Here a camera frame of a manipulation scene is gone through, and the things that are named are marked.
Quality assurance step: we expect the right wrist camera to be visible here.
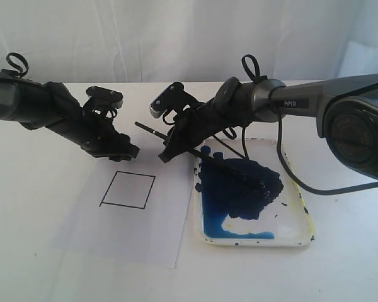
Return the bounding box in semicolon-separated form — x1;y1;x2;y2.
149;82;198;119

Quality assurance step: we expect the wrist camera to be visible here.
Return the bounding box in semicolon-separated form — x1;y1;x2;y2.
149;82;198;119
86;86;123;109

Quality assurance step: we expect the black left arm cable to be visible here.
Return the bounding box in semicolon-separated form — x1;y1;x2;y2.
6;52;30;78

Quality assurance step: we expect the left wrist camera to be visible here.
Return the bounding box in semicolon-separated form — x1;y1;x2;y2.
86;86;123;109

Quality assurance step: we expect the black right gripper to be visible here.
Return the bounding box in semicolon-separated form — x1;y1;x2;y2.
158;104;227;163

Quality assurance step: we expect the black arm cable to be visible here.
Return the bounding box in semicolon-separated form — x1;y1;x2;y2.
222;55;378;195
6;52;30;78

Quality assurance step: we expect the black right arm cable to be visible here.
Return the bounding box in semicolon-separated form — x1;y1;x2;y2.
222;55;378;195

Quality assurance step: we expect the white paper with square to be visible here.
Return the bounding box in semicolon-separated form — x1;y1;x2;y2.
53;148;193;268

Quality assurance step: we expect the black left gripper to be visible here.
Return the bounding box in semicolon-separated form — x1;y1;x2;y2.
47;105;140;162

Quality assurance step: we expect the white curtain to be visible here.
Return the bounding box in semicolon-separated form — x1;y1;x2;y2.
0;1;378;82

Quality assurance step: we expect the black paintbrush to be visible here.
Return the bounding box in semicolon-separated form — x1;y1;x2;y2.
134;121;265;189

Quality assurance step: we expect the white paint tray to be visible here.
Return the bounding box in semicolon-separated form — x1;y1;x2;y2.
193;138;315;247

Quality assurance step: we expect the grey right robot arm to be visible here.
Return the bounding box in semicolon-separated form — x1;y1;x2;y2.
151;74;378;180

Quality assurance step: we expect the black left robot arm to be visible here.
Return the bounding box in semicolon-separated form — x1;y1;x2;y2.
0;72;140;162

